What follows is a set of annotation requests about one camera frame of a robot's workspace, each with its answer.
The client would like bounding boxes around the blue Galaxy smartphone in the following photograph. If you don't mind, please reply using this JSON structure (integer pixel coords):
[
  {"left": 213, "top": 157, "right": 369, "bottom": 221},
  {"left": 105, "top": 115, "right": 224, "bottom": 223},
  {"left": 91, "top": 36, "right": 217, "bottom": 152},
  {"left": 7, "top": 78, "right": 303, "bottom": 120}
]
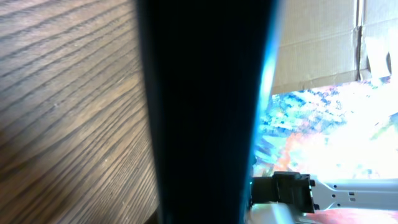
[{"left": 136, "top": 0, "right": 284, "bottom": 223}]

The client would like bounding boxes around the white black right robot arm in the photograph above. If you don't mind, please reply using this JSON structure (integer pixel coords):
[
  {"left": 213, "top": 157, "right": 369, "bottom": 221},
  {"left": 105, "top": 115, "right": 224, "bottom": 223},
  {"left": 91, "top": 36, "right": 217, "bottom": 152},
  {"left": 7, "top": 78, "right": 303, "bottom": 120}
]
[{"left": 248, "top": 172, "right": 397, "bottom": 223}]

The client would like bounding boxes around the brown cardboard box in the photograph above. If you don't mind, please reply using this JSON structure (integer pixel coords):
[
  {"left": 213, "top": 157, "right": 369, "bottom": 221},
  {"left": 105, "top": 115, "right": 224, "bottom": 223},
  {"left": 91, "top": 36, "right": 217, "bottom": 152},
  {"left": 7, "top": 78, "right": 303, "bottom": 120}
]
[{"left": 273, "top": 0, "right": 397, "bottom": 93}]

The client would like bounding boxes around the colourful painted backdrop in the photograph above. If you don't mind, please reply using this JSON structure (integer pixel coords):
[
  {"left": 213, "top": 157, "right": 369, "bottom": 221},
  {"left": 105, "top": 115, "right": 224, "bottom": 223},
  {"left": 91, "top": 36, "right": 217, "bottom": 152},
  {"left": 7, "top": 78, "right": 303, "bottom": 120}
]
[{"left": 253, "top": 76, "right": 398, "bottom": 224}]

